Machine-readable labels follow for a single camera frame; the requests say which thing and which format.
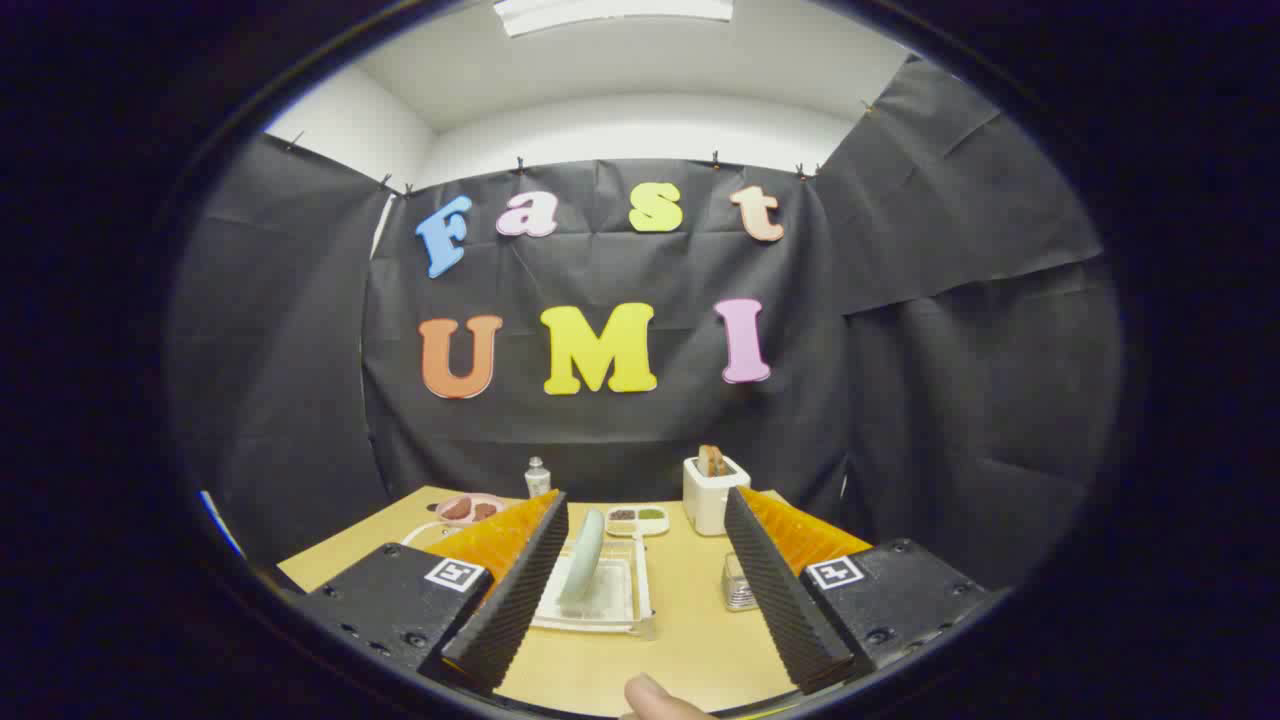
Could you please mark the ceiling light panel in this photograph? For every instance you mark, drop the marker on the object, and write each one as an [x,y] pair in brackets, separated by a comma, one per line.
[610,12]

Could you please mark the white drain tray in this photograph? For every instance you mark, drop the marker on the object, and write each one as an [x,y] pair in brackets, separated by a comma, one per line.
[610,600]

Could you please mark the clear bottle with green liquid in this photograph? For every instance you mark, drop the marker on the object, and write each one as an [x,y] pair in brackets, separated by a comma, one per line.
[538,480]

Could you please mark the pale green plate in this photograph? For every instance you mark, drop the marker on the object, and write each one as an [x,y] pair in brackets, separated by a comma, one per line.
[583,560]

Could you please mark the pink plate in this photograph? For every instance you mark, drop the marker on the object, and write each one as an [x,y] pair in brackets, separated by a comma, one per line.
[470,522]

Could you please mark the brown bread slice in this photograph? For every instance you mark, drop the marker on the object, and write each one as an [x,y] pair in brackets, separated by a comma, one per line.
[712,462]

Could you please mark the white toaster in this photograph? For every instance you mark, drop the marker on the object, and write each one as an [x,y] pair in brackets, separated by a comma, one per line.
[708,500]

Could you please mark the black backdrop cloth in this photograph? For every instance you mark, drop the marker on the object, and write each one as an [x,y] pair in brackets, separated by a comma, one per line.
[620,430]

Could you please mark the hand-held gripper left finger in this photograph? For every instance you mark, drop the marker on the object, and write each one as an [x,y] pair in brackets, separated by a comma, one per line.
[510,600]

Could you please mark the white divided condiment dish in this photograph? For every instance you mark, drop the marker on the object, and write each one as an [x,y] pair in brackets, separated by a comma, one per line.
[637,527]

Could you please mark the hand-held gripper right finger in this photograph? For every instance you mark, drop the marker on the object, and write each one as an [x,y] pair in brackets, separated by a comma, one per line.
[780,590]

